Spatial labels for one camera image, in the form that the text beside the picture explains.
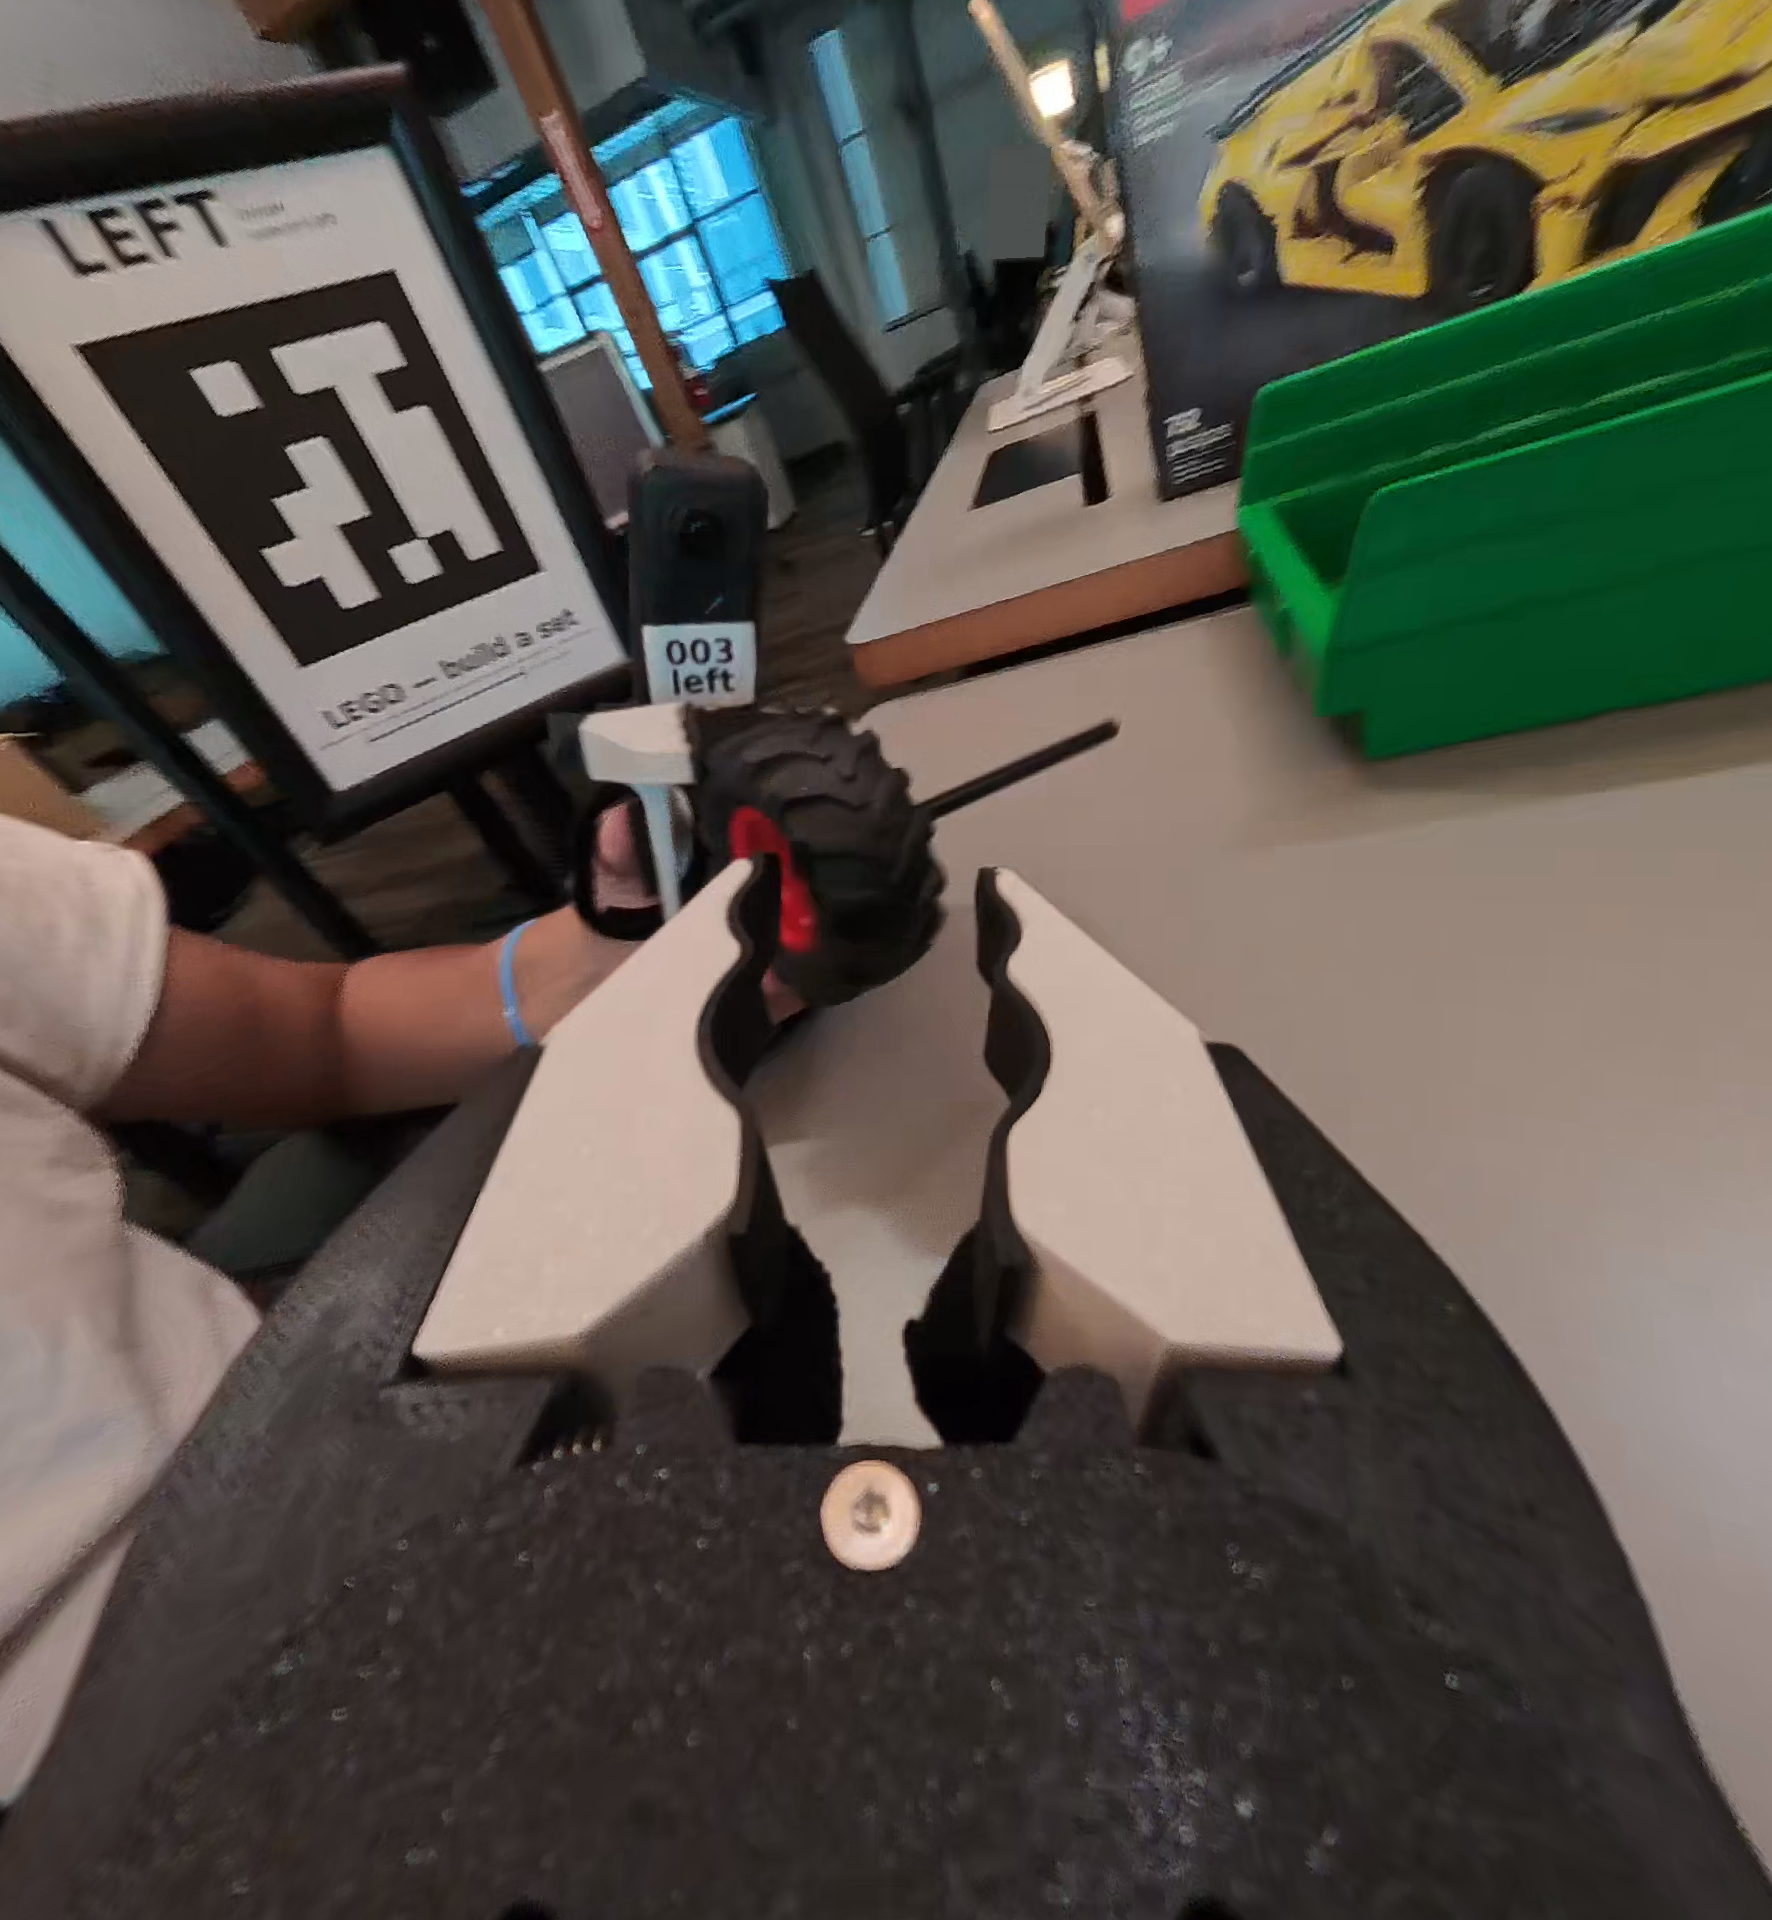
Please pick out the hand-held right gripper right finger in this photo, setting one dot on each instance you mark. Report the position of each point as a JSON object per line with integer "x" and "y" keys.
{"x": 1171, "y": 1201}

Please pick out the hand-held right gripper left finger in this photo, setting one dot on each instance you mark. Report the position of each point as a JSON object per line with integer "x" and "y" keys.
{"x": 588, "y": 1201}

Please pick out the black lego wheel red rim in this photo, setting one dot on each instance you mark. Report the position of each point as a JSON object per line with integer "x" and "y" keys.
{"x": 843, "y": 841}

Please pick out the long black lego axle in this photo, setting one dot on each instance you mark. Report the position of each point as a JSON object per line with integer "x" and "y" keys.
{"x": 1021, "y": 772}

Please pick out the person's left hand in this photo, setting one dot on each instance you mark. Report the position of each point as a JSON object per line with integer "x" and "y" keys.
{"x": 618, "y": 865}

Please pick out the blue wristband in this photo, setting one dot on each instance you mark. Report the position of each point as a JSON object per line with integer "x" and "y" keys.
{"x": 517, "y": 992}

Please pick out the wood edged side table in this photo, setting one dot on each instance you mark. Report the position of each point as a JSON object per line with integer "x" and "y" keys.
{"x": 945, "y": 585}

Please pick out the black white marker sign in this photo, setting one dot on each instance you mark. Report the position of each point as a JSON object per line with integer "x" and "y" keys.
{"x": 330, "y": 451}

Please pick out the yellow car toy box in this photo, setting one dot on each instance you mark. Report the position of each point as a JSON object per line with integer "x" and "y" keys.
{"x": 1352, "y": 301}

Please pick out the green plastic bin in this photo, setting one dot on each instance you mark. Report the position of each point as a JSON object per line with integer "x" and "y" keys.
{"x": 1548, "y": 525}

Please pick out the brown wooden post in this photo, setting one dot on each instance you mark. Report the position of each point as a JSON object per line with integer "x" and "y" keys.
{"x": 602, "y": 224}

